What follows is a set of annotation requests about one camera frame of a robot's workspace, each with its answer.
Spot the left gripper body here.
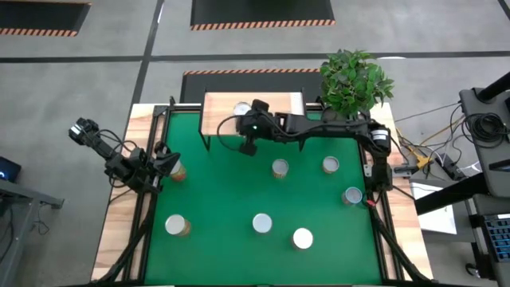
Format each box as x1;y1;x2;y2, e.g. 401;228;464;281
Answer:
131;142;167;193

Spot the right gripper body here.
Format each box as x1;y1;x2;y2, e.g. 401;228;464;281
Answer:
238;99;278;156

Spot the tall red label can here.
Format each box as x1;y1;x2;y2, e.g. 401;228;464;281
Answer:
233;100;253;117

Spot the tall green label can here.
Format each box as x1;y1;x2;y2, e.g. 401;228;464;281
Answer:
252;213;273;234
292;227;315;251
170;159;187;183

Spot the patterned black beans can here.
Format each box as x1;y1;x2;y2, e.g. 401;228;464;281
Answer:
271;158;290;179

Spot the tall orange label can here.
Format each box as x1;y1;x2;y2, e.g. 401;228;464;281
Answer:
164;214;192;238

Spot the short mushroom can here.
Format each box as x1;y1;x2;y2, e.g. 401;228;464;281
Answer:
321;155;340;175

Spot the teal rimmed can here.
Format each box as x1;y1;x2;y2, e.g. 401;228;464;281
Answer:
341;186;363;206

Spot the black hazard striped floor mat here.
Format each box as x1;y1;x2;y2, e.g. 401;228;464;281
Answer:
181;68;324;104
190;0;336;32
0;0;92;37

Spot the black plant pot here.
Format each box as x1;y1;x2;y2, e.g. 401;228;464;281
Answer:
320;106;351;123

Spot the green leafy plant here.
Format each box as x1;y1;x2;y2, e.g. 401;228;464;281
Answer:
318;48;395;120

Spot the green table mat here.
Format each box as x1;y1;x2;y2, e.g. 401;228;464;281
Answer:
143;111;383;286

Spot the grey side desk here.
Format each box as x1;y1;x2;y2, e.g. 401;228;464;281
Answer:
0;179;65;287

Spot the black monitor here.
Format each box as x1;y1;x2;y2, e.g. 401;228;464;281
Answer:
0;155;22;183

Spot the black power strip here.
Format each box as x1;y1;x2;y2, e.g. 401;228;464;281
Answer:
436;153;463;180

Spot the white paper sheet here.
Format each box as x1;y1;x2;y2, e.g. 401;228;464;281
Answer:
410;181;458;235

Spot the grey workstation cart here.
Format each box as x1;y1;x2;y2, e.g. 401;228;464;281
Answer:
414;71;510;287

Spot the backlit keyboard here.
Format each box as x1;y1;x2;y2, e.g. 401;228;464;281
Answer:
484;214;510;262

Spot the wooden shelf black frame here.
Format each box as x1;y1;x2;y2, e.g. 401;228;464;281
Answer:
198;88;308;153

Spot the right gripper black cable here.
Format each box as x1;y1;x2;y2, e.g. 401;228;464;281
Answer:
216;115;245;152

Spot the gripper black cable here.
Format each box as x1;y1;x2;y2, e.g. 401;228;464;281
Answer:
97;128;135;155
216;115;245;152

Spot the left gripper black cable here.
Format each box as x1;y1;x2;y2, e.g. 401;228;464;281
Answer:
97;128;135;155

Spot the black table frame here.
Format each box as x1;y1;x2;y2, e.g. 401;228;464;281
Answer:
91;95;431;287

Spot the coiled black cable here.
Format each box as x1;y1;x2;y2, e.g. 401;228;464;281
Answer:
464;112;510;149

